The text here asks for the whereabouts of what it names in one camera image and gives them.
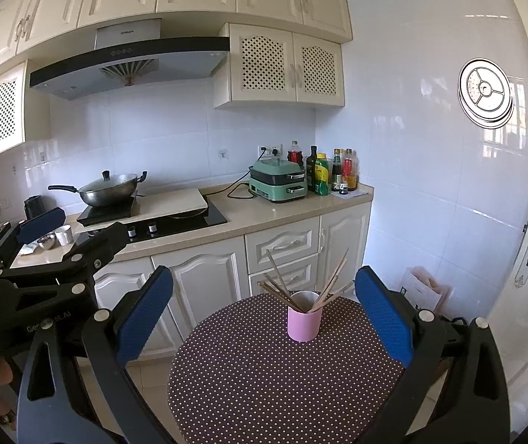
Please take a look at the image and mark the red cap sauce bottle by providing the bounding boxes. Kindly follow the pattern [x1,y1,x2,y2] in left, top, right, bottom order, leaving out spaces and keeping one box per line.
[342,149,354,190]

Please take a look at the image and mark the glass wok lid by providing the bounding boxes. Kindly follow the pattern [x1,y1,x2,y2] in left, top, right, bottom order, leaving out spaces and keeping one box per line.
[78,170,139,194]

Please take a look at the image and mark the black induction cooker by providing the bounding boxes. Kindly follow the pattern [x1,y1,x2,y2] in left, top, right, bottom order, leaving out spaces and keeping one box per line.
[77,196,136,226]

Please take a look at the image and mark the steel wok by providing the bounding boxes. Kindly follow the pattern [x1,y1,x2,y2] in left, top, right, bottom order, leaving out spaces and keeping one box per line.
[48,170,148,208]

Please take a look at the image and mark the dark green oil bottle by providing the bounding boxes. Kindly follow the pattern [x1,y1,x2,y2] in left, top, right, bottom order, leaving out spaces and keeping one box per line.
[306,145,319,190]

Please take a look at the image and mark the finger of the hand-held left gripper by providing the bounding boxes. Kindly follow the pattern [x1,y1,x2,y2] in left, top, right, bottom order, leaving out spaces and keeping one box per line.
[0,207,67,268]
[0,222,129,295]

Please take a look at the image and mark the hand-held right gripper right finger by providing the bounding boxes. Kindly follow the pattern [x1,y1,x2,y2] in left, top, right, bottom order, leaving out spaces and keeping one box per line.
[354,266,511,444]

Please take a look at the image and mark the black kettle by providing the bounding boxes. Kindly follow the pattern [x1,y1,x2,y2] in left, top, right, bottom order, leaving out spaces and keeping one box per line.
[24,195,46,220]

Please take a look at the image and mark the white printed bag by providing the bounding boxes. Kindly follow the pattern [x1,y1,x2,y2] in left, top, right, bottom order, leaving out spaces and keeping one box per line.
[400,266,452,317]

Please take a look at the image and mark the black power cable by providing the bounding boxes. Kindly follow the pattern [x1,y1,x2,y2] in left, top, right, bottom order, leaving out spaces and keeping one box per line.
[227,148,274,199]

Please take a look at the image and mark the green electric cooker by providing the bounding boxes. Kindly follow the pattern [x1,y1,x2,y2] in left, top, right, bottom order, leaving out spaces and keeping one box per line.
[248,158,308,203]

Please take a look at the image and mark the cream lattice door cabinet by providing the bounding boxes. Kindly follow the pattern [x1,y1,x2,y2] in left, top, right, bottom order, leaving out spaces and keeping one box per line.
[0,60,52,169]
[213,23,345,109]

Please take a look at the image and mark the grey range hood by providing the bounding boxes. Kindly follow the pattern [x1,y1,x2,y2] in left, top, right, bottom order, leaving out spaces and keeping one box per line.
[29,18,231,101]

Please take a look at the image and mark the yellow green squeeze bottle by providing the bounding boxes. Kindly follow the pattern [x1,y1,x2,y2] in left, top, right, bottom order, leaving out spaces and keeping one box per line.
[315,154,330,196]

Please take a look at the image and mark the bunch of wooden chopsticks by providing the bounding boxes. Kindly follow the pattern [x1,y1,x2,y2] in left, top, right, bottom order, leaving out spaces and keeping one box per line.
[258,247,354,312]

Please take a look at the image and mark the black glass gas cooktop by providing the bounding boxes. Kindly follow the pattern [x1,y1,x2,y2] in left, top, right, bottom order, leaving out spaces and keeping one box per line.
[72,194,228,243]

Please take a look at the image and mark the polka dot tablecloth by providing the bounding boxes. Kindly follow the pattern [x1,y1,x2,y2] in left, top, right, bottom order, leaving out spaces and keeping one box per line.
[168,293,406,444]

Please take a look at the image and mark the cream base cabinets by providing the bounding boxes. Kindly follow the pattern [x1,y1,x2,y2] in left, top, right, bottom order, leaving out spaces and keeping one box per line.
[93,201,372,357]

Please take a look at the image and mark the white stone board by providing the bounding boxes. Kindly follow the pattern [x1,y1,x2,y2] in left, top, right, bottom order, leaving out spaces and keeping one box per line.
[67,188,210,229]

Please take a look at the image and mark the beige kitchen countertop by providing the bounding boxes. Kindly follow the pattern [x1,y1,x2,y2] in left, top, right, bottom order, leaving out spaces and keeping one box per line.
[9,184,374,266]

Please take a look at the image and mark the dark soy sauce bottle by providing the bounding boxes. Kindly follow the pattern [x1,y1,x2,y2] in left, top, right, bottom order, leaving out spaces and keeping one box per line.
[331,149,343,192]

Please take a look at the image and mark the pink cup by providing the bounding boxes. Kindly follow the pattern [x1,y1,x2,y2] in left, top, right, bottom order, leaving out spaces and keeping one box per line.
[287,290,324,342]

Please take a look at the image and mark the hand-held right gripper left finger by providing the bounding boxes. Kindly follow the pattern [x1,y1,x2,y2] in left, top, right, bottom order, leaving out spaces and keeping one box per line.
[16,265,175,444]

